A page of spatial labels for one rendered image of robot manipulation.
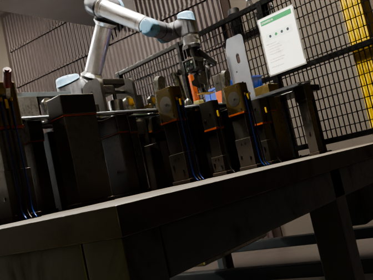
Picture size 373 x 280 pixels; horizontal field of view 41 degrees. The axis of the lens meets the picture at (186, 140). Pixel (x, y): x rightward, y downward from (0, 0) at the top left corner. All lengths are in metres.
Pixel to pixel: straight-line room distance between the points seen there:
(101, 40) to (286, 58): 0.93
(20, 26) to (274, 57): 4.33
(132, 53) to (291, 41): 2.76
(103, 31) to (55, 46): 3.46
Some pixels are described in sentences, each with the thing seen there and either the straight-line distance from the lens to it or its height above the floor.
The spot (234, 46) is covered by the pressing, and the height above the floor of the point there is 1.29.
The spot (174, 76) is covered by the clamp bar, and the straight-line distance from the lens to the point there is 2.34.
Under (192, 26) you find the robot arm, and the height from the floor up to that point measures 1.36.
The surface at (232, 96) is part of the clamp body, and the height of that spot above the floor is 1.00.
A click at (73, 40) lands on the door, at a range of 5.76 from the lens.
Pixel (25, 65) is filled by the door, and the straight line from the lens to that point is 6.39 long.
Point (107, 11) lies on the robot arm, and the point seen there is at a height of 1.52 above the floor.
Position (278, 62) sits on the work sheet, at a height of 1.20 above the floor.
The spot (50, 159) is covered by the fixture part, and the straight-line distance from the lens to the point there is 1.64.
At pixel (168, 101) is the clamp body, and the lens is 1.77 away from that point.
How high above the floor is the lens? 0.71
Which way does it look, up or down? 5 degrees up
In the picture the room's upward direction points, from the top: 12 degrees counter-clockwise
